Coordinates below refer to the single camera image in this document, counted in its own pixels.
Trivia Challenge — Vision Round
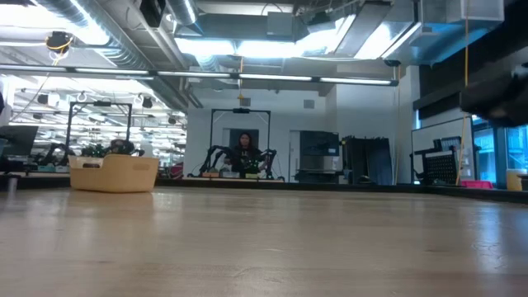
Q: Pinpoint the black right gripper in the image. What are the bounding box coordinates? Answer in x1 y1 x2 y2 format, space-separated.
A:
460 61 528 129

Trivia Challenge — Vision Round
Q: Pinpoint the black pegboard cart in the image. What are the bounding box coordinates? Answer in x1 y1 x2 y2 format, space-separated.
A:
410 138 462 186

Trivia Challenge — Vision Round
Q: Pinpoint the yellow cylinder container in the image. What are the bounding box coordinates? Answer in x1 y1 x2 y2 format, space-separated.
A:
506 167 528 192

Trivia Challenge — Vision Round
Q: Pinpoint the red plastic bin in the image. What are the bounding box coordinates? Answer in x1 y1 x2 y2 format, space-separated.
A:
459 179 494 191

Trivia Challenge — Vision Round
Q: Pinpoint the black curtained cabinet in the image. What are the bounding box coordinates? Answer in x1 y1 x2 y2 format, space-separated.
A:
341 135 394 186

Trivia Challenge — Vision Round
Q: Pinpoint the black screen cabinet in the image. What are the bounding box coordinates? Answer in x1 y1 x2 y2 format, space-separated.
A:
299 130 340 183

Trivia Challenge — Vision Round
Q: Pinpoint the LED light bar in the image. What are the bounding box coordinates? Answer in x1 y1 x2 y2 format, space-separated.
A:
0 64 400 87

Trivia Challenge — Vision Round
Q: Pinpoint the person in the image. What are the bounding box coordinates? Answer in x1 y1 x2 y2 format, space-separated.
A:
224 130 267 174

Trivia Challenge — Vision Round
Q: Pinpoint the yellow plastic bin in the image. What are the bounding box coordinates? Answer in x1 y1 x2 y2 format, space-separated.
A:
68 153 160 194

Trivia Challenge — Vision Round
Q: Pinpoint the black monitor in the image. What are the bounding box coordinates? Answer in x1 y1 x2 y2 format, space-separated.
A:
0 125 39 158

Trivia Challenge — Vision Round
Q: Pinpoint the whiteboard with black frame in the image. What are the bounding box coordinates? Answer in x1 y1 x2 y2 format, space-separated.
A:
410 116 474 185

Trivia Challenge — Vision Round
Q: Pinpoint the silver rectangular air duct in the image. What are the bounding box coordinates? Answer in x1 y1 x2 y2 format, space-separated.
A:
333 0 424 61

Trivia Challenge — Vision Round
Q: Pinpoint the black aluminium table frame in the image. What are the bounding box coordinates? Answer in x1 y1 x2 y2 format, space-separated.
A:
0 172 528 204

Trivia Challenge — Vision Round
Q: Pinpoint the black station frame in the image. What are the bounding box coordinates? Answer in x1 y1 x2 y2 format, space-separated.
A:
65 101 134 145
209 107 272 166

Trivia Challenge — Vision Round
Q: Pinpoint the silver round air duct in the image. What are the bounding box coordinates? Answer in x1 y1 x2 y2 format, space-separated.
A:
35 0 149 71

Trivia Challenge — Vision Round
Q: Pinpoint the black yellow cable reel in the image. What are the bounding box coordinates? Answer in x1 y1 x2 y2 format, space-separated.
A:
44 31 75 54

